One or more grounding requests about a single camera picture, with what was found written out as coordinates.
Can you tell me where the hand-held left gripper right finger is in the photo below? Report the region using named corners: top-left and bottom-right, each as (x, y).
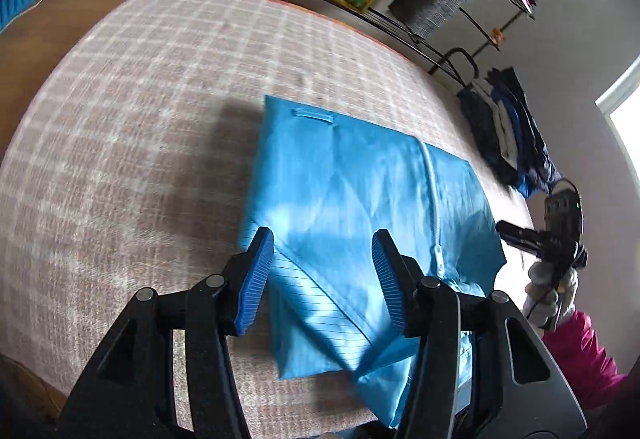
top-left (371, 229), bottom-right (588, 439)

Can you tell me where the person's right hand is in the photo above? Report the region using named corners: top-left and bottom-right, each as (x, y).
top-left (522, 261), bottom-right (580, 331)

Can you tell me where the blue jacket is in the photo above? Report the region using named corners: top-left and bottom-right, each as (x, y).
top-left (237, 94), bottom-right (508, 430)

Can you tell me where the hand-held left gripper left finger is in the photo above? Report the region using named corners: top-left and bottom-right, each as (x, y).
top-left (57, 227), bottom-right (276, 439)

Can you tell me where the window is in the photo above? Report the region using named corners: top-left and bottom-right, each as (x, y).
top-left (595, 69), bottom-right (640, 170)

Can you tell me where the person's right forearm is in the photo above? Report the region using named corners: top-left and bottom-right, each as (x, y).
top-left (540, 310), bottom-right (628, 412)

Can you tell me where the pile of folded clothes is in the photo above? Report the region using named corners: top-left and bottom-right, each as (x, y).
top-left (457, 66), bottom-right (563, 197)

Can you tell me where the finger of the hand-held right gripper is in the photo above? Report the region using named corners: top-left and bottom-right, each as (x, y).
top-left (495, 220), bottom-right (551, 256)

